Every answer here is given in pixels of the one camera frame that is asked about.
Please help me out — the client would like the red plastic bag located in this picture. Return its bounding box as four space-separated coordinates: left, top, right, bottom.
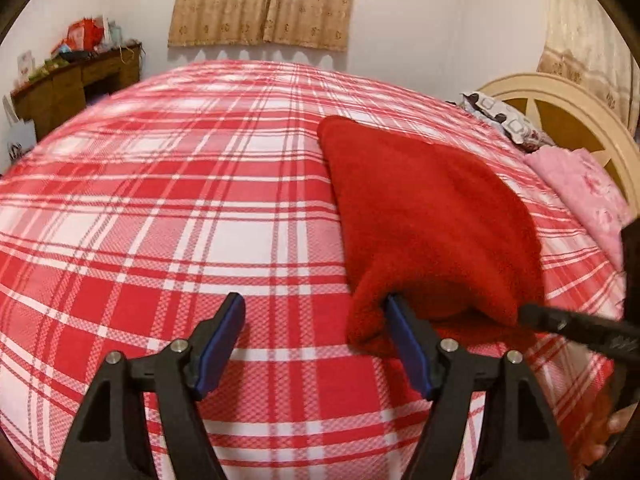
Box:
65 17 108 52

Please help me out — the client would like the brown wooden desk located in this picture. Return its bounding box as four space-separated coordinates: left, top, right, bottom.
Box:
10 42 143 141

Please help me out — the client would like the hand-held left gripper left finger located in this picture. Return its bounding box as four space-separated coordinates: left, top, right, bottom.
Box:
55 292 246 480

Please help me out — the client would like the white brown patterned pillow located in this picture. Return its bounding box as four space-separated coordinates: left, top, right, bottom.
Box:
460 91 553 153

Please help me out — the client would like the cream wooden headboard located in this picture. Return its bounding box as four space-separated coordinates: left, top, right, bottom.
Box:
477 72 640 206

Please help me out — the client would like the pink pillow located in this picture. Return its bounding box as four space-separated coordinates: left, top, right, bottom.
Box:
525 149 636 271

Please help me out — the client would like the person's right hand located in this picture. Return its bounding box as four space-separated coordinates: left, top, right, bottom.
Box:
582 400 632 476

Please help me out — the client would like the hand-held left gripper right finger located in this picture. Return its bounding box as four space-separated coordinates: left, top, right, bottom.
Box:
385 294 566 480

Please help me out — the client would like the red white plaid bed sheet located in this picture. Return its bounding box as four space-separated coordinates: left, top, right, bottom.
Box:
0 59 628 480

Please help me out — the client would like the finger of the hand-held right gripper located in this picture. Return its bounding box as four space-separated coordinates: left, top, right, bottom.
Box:
517 302 640 361

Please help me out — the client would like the beige patterned curtain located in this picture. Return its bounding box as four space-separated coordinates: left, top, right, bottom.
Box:
167 0 362 53
537 0 640 133

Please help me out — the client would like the red fleece towel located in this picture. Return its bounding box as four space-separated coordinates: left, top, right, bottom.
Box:
317 116 546 358

